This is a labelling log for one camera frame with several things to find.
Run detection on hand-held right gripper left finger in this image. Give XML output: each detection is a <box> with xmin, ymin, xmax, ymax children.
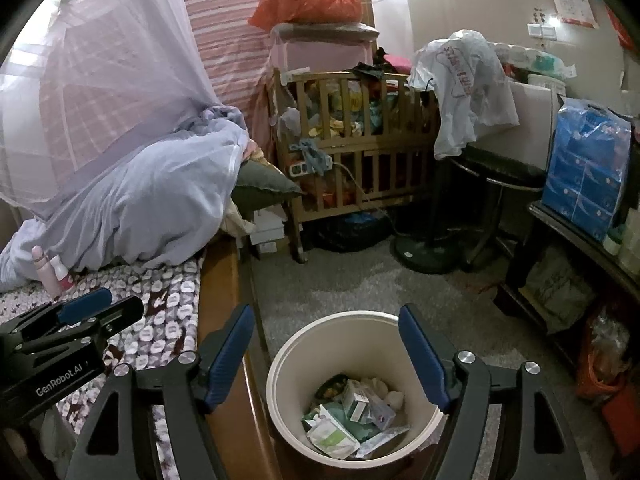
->
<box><xmin>75</xmin><ymin>302</ymin><xmax>256</xmax><ymax>480</ymax></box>

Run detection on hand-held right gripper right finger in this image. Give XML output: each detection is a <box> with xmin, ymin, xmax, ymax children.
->
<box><xmin>398</xmin><ymin>302</ymin><xmax>586</xmax><ymax>480</ymax></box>

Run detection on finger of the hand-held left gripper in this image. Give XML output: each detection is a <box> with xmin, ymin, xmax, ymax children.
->
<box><xmin>20</xmin><ymin>295</ymin><xmax>145</xmax><ymax>356</ymax></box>
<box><xmin>0</xmin><ymin>287</ymin><xmax>114</xmax><ymax>336</ymax></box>

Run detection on white trash bin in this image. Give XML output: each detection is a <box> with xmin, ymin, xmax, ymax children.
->
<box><xmin>266</xmin><ymin>311</ymin><xmax>446</xmax><ymax>467</ymax></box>

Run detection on green plush cloth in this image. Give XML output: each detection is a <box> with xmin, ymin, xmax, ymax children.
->
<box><xmin>302</xmin><ymin>400</ymin><xmax>396</xmax><ymax>443</ymax></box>

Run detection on green and white tissue pack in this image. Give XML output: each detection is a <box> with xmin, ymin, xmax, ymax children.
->
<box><xmin>306</xmin><ymin>405</ymin><xmax>362</xmax><ymax>460</ymax></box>

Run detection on white bottle pink label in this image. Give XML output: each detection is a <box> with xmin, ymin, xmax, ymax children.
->
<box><xmin>49</xmin><ymin>255</ymin><xmax>77</xmax><ymax>292</ymax></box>

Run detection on white crumpled tissue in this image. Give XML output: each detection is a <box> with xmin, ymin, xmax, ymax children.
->
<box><xmin>367</xmin><ymin>377</ymin><xmax>406</xmax><ymax>411</ymax></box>

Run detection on printed fleece blanket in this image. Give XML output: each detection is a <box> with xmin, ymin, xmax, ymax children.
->
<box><xmin>0</xmin><ymin>255</ymin><xmax>208</xmax><ymax>480</ymax></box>

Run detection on round black fan base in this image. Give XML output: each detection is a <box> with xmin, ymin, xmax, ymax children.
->
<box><xmin>392</xmin><ymin>230</ymin><xmax>466</xmax><ymax>275</ymax></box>

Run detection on grey quilt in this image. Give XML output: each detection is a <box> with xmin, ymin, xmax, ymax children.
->
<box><xmin>0</xmin><ymin>105</ymin><xmax>251</xmax><ymax>291</ymax></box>

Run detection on dark wooden cabinet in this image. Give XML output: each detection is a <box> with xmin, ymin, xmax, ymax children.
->
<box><xmin>492</xmin><ymin>200</ymin><xmax>640</xmax><ymax>376</ymax></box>

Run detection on white cardboard boxes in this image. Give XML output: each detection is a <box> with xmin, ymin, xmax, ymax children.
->
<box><xmin>250</xmin><ymin>207</ymin><xmax>291</xmax><ymax>261</ymax></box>

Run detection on black plastic bag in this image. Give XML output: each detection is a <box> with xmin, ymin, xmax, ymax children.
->
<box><xmin>312</xmin><ymin>212</ymin><xmax>396</xmax><ymax>253</ymax></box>

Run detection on orange basket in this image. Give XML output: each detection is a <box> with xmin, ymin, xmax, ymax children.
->
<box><xmin>575</xmin><ymin>310</ymin><xmax>640</xmax><ymax>441</ymax></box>

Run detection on grey pillow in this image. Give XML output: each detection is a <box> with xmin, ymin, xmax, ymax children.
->
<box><xmin>232</xmin><ymin>152</ymin><xmax>306</xmax><ymax>211</ymax></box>

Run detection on black stool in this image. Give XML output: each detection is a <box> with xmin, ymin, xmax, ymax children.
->
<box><xmin>450</xmin><ymin>150</ymin><xmax>548</xmax><ymax>271</ymax></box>

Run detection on white power strip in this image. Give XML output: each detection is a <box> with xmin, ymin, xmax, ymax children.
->
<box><xmin>289</xmin><ymin>155</ymin><xmax>333</xmax><ymax>177</ymax></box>

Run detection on white mosquito net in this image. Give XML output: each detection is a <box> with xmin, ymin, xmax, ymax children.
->
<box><xmin>0</xmin><ymin>0</ymin><xmax>251</xmax><ymax>221</ymax></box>

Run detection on white jar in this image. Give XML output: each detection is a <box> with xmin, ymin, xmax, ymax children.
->
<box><xmin>602</xmin><ymin>225</ymin><xmax>626</xmax><ymax>256</ymax></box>

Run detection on wooden crib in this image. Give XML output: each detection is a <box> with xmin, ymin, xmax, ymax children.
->
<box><xmin>267</xmin><ymin>70</ymin><xmax>443</xmax><ymax>263</ymax></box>

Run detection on blue tissue multipack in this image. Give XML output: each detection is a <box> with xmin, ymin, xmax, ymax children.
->
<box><xmin>542</xmin><ymin>97</ymin><xmax>633</xmax><ymax>243</ymax></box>

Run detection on white appliance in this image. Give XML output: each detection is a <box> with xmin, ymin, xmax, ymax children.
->
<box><xmin>470</xmin><ymin>75</ymin><xmax>568</xmax><ymax>171</ymax></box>

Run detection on white plastic bag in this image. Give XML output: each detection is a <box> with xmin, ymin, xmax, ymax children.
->
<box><xmin>407</xmin><ymin>30</ymin><xmax>521</xmax><ymax>161</ymax></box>

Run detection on pink striped curtain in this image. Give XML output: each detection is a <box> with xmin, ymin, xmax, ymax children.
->
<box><xmin>177</xmin><ymin>0</ymin><xmax>281</xmax><ymax>161</ymax></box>

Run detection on pink fabric storage box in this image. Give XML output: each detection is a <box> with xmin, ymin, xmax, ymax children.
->
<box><xmin>270</xmin><ymin>22</ymin><xmax>381</xmax><ymax>76</ymax></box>

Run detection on toilet roll pack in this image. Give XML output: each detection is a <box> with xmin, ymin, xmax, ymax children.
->
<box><xmin>495</xmin><ymin>42</ymin><xmax>576</xmax><ymax>81</ymax></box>

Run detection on orange plastic bag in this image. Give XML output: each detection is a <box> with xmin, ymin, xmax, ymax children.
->
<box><xmin>248</xmin><ymin>0</ymin><xmax>366</xmax><ymax>28</ymax></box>

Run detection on wooden bed frame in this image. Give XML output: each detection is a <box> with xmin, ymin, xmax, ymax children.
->
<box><xmin>197</xmin><ymin>235</ymin><xmax>301</xmax><ymax>480</ymax></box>

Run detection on white light switch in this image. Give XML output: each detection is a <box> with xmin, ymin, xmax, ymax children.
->
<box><xmin>527</xmin><ymin>22</ymin><xmax>560</xmax><ymax>41</ymax></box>

